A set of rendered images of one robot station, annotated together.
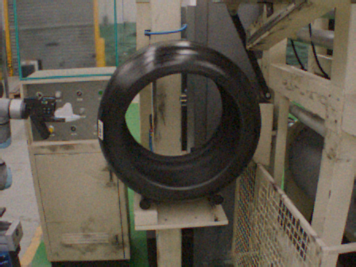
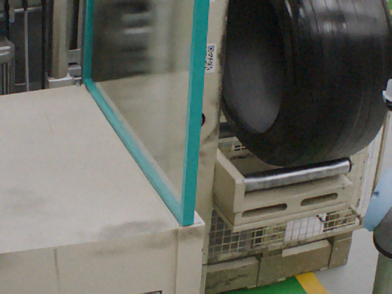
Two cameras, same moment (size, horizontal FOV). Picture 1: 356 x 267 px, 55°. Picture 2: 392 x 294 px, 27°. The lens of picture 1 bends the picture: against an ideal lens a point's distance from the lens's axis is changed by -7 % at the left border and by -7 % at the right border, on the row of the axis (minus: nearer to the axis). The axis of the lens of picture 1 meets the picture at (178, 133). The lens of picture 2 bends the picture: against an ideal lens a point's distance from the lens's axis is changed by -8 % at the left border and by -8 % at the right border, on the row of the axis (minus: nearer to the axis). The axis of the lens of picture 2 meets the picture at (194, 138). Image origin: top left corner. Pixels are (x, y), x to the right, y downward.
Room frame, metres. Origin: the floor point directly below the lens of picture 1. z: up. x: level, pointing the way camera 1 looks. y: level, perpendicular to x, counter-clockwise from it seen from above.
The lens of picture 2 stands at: (2.22, 1.90, 1.97)
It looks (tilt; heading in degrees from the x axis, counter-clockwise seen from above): 27 degrees down; 252
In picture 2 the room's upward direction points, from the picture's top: 4 degrees clockwise
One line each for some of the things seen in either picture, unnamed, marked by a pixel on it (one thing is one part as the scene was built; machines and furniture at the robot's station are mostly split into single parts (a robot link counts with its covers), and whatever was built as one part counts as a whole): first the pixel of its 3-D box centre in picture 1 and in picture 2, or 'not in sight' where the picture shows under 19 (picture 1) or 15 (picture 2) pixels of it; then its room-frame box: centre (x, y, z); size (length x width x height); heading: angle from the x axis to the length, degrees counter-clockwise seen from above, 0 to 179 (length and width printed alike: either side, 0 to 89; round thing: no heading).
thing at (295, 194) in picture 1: (306, 187); not in sight; (1.89, -0.77, 0.61); 0.33 x 0.06 x 0.86; 96
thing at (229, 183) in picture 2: not in sight; (208, 159); (1.58, 0.03, 0.90); 0.40 x 0.03 x 0.10; 96
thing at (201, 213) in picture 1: (176, 203); (264, 183); (1.40, 0.01, 0.80); 0.37 x 0.36 x 0.02; 96
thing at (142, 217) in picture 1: (144, 197); (289, 196); (1.38, 0.15, 0.83); 0.36 x 0.09 x 0.06; 6
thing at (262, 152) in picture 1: (249, 129); not in sight; (1.66, -0.35, 1.05); 0.20 x 0.15 x 0.30; 6
